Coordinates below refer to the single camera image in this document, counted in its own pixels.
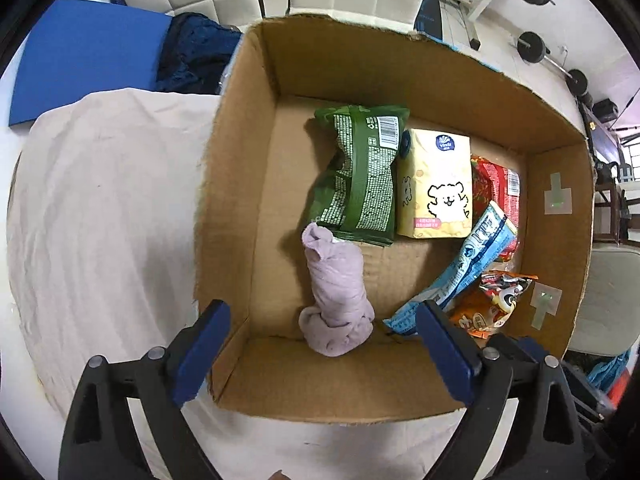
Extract orange snack packet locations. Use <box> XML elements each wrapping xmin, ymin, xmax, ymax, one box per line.
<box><xmin>447</xmin><ymin>270</ymin><xmax>538</xmax><ymax>341</ymax></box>

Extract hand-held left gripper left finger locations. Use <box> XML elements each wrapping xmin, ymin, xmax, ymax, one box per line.
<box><xmin>57</xmin><ymin>299</ymin><xmax>232</xmax><ymax>480</ymax></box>

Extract blue foam mat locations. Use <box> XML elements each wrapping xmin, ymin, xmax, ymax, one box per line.
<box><xmin>7</xmin><ymin>0</ymin><xmax>173</xmax><ymax>128</ymax></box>

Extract blue snack packet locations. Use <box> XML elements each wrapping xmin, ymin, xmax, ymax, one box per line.
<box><xmin>382</xmin><ymin>201</ymin><xmax>518</xmax><ymax>336</ymax></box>

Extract purple sock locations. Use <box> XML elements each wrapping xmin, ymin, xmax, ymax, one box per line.
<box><xmin>298</xmin><ymin>222</ymin><xmax>376</xmax><ymax>358</ymax></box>

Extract green snack packet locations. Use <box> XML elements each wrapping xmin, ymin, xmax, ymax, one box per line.
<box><xmin>305</xmin><ymin>104</ymin><xmax>411</xmax><ymax>247</ymax></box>

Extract grey plastic chair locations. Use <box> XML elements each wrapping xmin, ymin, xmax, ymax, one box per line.
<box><xmin>567</xmin><ymin>247</ymin><xmax>640</xmax><ymax>358</ymax></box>

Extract grey tablecloth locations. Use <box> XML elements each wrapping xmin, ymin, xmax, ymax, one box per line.
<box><xmin>6</xmin><ymin>87</ymin><xmax>501</xmax><ymax>480</ymax></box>

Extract red snack packet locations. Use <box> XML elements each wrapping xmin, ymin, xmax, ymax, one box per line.
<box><xmin>470</xmin><ymin>155</ymin><xmax>522</xmax><ymax>263</ymax></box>

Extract brown wooden chair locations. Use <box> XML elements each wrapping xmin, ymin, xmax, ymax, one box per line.
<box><xmin>592</xmin><ymin>160</ymin><xmax>631</xmax><ymax>246</ymax></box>

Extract dark blue cloth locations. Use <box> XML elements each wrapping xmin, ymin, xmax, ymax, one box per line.
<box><xmin>156</xmin><ymin>12</ymin><xmax>246</xmax><ymax>96</ymax></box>

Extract black speaker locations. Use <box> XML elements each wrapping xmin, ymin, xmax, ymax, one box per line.
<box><xmin>592</xmin><ymin>100</ymin><xmax>621</xmax><ymax>123</ymax></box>

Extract blue bag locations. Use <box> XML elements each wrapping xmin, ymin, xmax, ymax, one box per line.
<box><xmin>585</xmin><ymin>350</ymin><xmax>632</xmax><ymax>393</ymax></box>

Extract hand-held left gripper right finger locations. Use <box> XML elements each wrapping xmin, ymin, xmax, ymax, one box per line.
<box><xmin>414</xmin><ymin>300</ymin><xmax>588</xmax><ymax>480</ymax></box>

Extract short barbell with black plates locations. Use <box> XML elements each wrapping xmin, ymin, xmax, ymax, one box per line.
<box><xmin>515</xmin><ymin>31</ymin><xmax>591</xmax><ymax>96</ymax></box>

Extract white bench press rack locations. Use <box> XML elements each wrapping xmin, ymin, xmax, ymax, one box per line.
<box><xmin>435</xmin><ymin>0</ymin><xmax>531</xmax><ymax>51</ymax></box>

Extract yellow tissue pack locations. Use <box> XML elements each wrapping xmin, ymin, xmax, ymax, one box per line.
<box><xmin>395</xmin><ymin>127</ymin><xmax>473</xmax><ymax>239</ymax></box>

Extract cardboard box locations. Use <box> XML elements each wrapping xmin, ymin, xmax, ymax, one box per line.
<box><xmin>192</xmin><ymin>15</ymin><xmax>596</xmax><ymax>423</ymax></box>

